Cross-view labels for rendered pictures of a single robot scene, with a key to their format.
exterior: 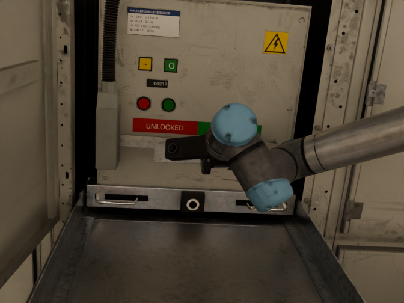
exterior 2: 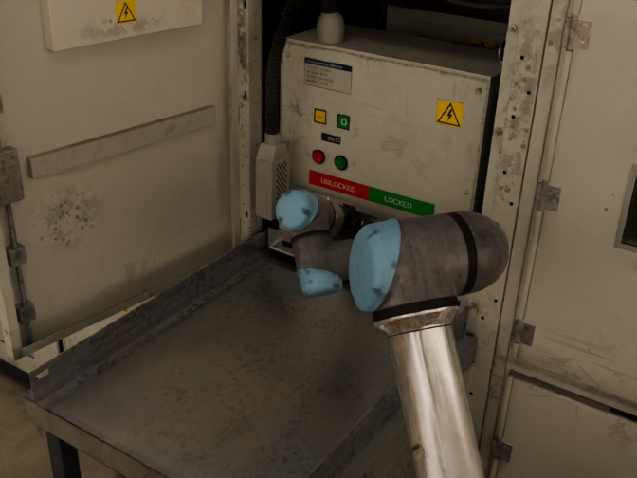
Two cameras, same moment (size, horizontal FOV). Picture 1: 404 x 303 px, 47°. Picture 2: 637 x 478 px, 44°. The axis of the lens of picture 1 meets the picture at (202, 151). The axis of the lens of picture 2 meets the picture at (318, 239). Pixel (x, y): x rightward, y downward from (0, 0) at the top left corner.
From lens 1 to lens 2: 99 cm
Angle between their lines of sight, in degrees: 36
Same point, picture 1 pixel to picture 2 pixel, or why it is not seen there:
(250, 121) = (302, 210)
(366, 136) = not seen: hidden behind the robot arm
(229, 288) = (309, 361)
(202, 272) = (303, 340)
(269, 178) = (308, 267)
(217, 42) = (389, 104)
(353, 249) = (525, 380)
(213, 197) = not seen: hidden behind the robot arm
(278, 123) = (452, 206)
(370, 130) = not seen: hidden behind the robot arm
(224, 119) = (281, 204)
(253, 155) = (302, 242)
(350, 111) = (523, 211)
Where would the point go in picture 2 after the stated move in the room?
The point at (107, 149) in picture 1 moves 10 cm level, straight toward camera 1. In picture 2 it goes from (263, 199) to (241, 216)
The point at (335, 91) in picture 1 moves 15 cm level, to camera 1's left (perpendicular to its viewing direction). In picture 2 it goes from (504, 184) to (437, 164)
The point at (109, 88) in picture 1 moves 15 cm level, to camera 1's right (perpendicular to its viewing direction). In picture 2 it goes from (269, 140) to (322, 157)
